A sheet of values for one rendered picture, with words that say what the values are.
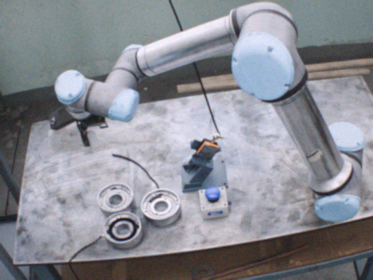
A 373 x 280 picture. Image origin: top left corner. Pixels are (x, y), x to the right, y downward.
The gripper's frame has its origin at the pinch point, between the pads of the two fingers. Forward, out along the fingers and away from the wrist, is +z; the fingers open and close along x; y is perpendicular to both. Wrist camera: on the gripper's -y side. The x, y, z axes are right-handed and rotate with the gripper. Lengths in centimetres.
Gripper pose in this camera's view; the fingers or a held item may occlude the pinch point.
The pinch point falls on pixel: (88, 128)
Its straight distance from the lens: 150.3
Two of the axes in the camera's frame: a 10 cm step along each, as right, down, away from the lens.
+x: -1.5, -9.5, 2.6
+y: 9.9, -1.5, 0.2
